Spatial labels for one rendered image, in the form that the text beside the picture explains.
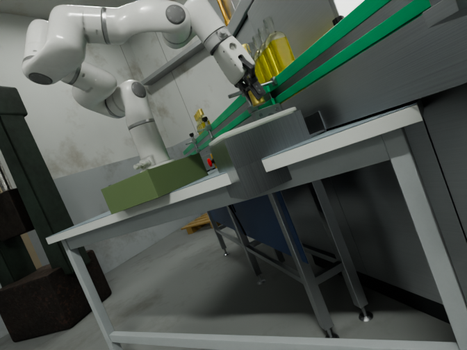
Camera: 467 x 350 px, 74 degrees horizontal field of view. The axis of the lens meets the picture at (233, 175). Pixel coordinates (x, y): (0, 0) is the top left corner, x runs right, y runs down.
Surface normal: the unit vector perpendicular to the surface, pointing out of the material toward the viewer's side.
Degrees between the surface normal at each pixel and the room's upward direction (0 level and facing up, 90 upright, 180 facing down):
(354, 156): 90
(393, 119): 90
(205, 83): 90
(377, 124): 90
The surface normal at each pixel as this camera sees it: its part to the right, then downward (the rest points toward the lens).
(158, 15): 0.17, 0.13
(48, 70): 0.04, 0.92
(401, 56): -0.89, 0.37
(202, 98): -0.51, 0.26
